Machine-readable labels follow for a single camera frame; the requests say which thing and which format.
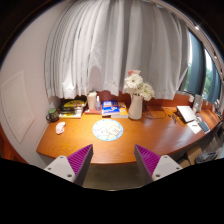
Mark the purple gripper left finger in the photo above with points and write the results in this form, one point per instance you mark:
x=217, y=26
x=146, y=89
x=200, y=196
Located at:
x=73, y=167

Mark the white ceramic vase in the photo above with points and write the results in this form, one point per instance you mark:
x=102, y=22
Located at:
x=135, y=109

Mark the round light blue mouse pad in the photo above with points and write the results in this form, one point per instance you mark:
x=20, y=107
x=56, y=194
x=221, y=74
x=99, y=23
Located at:
x=107, y=130

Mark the white and pink flowers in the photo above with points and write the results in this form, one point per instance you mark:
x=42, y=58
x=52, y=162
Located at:
x=134, y=85

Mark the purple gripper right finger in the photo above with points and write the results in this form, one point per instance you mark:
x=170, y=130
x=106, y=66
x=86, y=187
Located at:
x=152, y=166

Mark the white pink computer mouse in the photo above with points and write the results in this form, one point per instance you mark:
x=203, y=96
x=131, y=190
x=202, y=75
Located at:
x=60, y=128

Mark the white paper sheet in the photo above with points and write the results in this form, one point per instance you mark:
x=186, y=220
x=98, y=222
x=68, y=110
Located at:
x=194, y=126

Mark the orange book under blue book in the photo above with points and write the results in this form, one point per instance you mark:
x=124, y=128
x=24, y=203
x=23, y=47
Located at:
x=123, y=111

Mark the yellow black book stack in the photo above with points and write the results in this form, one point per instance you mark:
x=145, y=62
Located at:
x=71, y=109

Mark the dark smartphone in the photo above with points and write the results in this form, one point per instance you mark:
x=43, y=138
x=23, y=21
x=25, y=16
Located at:
x=204, y=126

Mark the white laptop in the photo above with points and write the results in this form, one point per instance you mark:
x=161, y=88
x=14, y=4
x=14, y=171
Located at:
x=187, y=113

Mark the white cylindrical container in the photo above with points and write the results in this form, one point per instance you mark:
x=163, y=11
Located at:
x=91, y=98

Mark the white pleated curtain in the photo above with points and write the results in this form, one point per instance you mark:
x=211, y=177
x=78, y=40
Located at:
x=94, y=43

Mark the clear small bottle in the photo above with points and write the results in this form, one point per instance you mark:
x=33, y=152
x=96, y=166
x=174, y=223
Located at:
x=98, y=103

